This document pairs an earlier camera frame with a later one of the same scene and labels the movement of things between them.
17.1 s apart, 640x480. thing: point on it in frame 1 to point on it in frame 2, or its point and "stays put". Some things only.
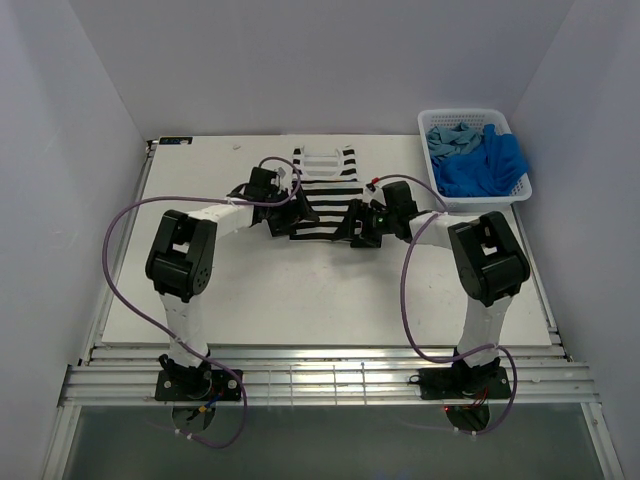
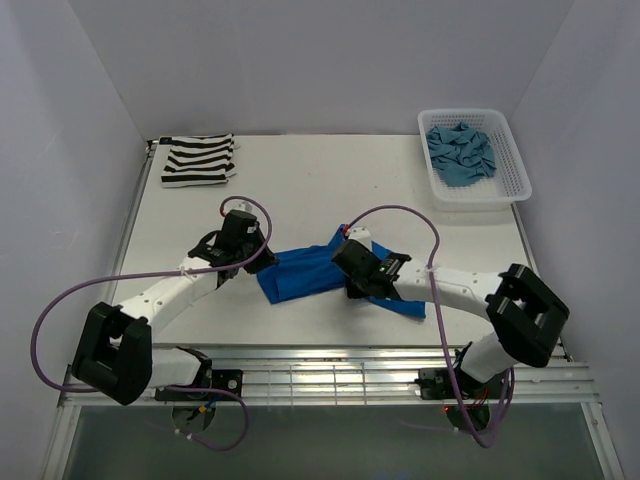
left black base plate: x=197 y=385 stays put
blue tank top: x=489 y=168 to x=311 y=273
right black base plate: x=463 y=383 stays put
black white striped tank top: x=329 y=182 to x=195 y=160
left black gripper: x=297 y=214 to x=266 y=259
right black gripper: x=359 y=210 to x=352 y=291
